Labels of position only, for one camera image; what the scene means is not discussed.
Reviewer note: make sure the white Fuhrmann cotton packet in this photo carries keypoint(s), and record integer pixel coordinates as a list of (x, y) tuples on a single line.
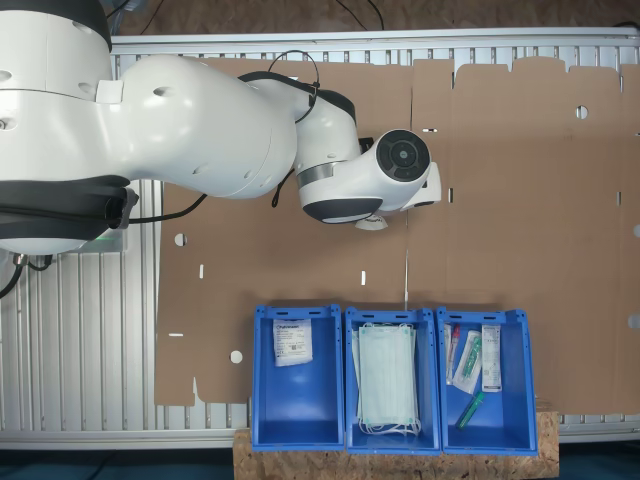
[(372, 225)]

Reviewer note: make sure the white printed cotton packet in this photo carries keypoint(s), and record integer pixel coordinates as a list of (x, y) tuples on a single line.
[(292, 345)]

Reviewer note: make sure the brown cardboard sheet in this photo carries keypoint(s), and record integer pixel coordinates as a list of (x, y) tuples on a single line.
[(300, 250), (525, 225)]

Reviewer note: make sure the clear packet with red tube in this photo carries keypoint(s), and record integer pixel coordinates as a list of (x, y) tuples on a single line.
[(452, 350)]

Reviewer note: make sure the clear packet with green needle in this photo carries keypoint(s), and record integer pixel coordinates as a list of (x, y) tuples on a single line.
[(467, 365)]

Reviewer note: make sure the long white printed packet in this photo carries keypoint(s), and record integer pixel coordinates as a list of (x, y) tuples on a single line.
[(491, 360)]

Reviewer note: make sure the blue plastic bin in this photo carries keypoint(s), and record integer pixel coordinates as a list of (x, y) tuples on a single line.
[(295, 400), (430, 375), (500, 435)]

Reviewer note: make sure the white face mask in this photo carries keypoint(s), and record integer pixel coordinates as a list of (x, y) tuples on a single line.
[(355, 360), (387, 375)]

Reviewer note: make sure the green capped tube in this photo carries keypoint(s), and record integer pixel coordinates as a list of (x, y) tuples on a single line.
[(470, 411)]

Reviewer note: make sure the chipboard wooden plate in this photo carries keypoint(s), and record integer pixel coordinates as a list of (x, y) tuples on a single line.
[(400, 467)]

